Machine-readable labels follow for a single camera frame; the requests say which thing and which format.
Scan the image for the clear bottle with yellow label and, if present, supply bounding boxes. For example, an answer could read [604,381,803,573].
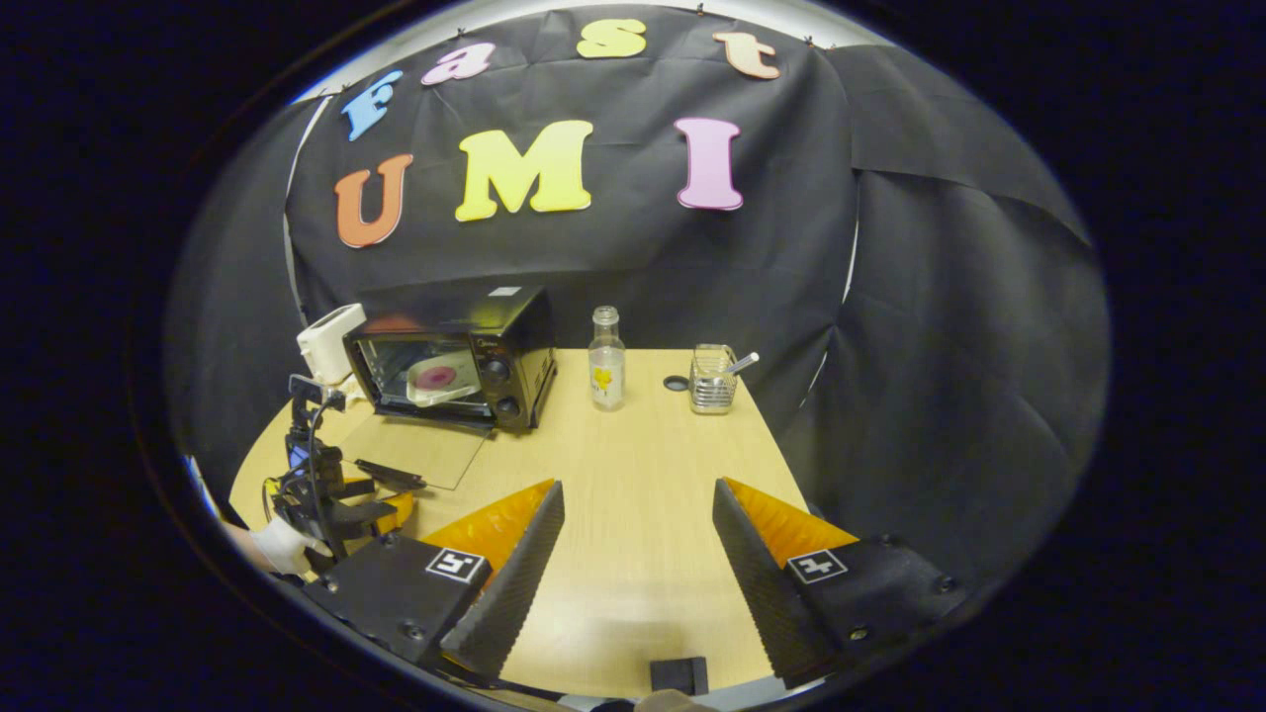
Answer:
[588,306,627,412]

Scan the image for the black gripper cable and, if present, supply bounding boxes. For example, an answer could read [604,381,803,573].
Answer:
[303,396,342,560]

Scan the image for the black electric oven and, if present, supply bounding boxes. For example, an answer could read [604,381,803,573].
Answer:
[336,285,558,492]

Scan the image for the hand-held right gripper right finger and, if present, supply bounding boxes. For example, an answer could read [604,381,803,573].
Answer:
[712,478,970,689]

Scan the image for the white square plate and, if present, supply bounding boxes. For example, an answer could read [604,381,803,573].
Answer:
[406,351,483,408]

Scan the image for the black backdrop cloth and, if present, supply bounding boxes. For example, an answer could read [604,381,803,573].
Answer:
[163,5,1111,584]

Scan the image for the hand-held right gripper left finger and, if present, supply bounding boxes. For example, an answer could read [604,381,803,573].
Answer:
[302,480,567,683]

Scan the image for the metal wire utensil holder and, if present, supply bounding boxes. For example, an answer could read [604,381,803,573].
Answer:
[689,343,740,414]

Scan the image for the white toaster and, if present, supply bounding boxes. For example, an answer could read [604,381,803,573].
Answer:
[297,303,368,387]

